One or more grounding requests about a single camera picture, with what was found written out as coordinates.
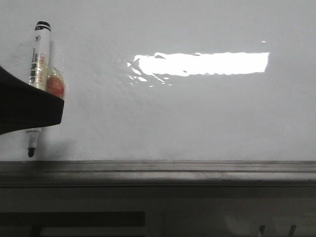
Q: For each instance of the black and white whiteboard marker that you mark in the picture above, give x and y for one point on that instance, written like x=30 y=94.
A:
x=38 y=74

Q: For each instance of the grey cabinet under whiteboard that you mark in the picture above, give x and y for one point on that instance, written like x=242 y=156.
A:
x=209 y=211

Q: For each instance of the red magnet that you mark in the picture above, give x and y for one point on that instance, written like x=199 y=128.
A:
x=55 y=82

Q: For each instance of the aluminium whiteboard frame rail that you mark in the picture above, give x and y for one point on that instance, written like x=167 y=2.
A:
x=156 y=173

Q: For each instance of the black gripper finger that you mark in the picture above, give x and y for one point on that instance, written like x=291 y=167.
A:
x=23 y=106

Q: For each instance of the white whiteboard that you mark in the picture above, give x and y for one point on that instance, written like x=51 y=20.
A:
x=174 y=79

